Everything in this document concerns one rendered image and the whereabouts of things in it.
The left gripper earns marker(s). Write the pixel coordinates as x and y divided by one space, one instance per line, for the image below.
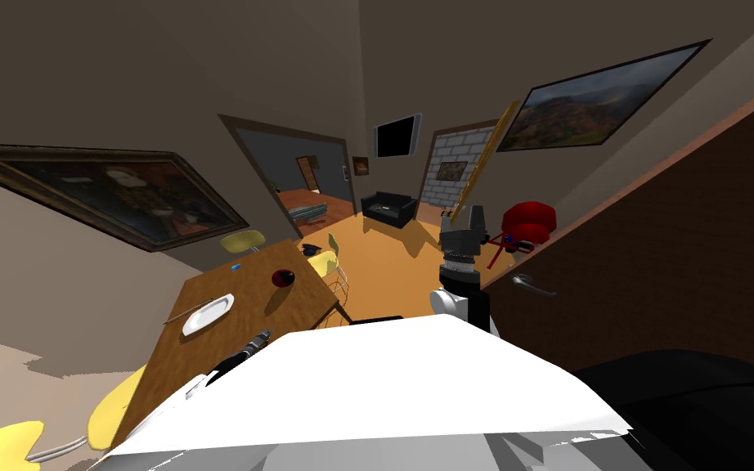
261 339

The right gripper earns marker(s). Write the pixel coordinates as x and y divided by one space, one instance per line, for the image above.
462 242

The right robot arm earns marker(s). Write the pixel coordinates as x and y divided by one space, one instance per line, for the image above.
691 405

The brown wooden table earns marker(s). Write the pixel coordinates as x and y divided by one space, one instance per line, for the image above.
256 307

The yellow wooden door leaf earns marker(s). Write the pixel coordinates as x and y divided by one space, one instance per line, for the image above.
482 163

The white plate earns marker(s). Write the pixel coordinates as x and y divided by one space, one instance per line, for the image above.
207 314

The dark red apple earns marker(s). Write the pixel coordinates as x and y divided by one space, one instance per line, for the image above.
283 278

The red armchair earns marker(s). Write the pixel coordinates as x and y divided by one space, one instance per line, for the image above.
529 224

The black sofa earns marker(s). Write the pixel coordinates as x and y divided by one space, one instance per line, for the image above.
388 208

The silver knife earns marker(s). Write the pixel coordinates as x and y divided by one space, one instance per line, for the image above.
187 311

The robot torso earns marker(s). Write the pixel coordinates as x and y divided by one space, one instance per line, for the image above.
383 392

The framed landscape painting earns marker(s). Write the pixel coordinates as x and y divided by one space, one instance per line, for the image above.
593 104

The dark framed portrait painting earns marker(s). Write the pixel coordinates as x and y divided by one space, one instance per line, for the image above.
122 196

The dark brown door leaf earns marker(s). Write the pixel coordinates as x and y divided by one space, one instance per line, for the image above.
678 248

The picture on brick wall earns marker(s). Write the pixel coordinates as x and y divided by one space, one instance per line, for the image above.
451 171

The black wall television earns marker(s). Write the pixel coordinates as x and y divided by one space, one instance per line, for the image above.
395 137

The small brown wall picture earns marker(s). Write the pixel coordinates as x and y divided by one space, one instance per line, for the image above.
360 165

